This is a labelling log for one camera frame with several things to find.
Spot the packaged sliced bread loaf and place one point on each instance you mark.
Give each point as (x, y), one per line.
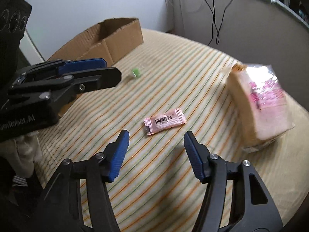
(262, 104)

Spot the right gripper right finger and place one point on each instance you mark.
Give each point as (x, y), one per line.
(198, 156)

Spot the brown cardboard box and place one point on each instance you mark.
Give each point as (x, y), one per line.
(110, 40)

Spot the small green jelly cup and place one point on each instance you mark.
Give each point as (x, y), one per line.
(137, 72)

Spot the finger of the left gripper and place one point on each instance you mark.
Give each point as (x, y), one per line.
(95, 79)
(81, 65)

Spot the pink candy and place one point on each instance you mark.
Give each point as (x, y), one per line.
(170, 119)

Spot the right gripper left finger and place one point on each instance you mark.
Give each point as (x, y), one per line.
(115, 153)

